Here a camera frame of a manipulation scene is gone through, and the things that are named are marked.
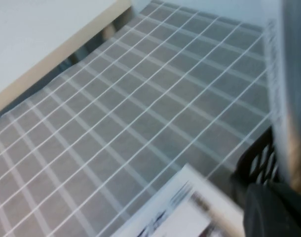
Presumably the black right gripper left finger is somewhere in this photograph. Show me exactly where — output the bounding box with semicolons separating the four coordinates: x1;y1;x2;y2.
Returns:
243;183;290;237

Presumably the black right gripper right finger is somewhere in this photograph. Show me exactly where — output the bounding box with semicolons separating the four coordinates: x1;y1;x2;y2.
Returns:
272;183;301;237

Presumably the white book with black lettering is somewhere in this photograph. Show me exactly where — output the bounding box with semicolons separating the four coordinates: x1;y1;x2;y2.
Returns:
113;162;249;237

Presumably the grey checked tablecloth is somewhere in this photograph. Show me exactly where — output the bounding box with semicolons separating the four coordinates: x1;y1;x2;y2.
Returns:
0;0;274;237

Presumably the white board with beige edge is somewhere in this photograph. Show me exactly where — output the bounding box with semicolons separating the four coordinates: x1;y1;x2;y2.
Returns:
0;0;134;119

